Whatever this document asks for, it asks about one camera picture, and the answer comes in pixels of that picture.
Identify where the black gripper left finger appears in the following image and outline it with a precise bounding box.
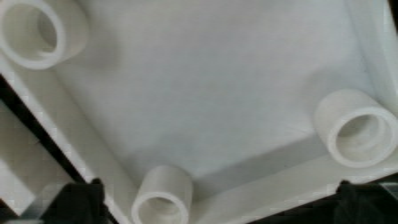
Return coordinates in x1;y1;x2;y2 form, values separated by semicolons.
41;179;108;224

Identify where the white square tabletop part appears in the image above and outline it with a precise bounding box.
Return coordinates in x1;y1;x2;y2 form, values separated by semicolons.
0;0;398;224

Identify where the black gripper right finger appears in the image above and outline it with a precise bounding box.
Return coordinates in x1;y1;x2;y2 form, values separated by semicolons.
295;181;398;224

